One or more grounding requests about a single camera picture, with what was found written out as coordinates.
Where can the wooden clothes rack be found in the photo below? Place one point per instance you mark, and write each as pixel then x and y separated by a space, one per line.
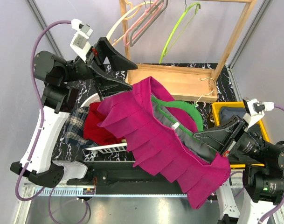
pixel 191 84

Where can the red dress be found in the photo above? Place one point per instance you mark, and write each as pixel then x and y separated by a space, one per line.
pixel 96 133

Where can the green hanger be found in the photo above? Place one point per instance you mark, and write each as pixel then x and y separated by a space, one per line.
pixel 191 110

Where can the yellow plastic bin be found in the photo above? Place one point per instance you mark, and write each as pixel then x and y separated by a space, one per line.
pixel 216 108

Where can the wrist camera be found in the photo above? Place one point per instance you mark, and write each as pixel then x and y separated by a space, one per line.
pixel 80 42
pixel 255 110

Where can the white plastic laundry basket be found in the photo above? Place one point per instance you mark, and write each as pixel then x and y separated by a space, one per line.
pixel 114 148

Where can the folded dark clothes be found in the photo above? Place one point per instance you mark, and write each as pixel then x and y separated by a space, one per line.
pixel 231 116

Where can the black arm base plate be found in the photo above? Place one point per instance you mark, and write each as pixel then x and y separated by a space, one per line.
pixel 121 179

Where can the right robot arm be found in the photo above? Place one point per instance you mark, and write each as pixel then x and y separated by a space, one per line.
pixel 264 184

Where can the pink plastic hanger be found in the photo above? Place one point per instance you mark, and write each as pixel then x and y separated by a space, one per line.
pixel 141 23

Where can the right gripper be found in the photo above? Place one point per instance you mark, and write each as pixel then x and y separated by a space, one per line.
pixel 220 137

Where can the navy plaid skirt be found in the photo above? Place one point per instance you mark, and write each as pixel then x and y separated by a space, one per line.
pixel 74 127

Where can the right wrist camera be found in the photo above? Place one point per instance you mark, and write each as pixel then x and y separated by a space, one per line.
pixel 255 110

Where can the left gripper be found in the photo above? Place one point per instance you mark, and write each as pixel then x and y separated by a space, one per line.
pixel 106 86

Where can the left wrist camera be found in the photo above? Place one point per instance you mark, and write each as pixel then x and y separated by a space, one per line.
pixel 80 42

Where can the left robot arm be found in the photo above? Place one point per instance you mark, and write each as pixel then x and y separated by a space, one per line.
pixel 58 100

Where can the magenta dress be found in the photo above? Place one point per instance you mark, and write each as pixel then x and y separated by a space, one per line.
pixel 158 147

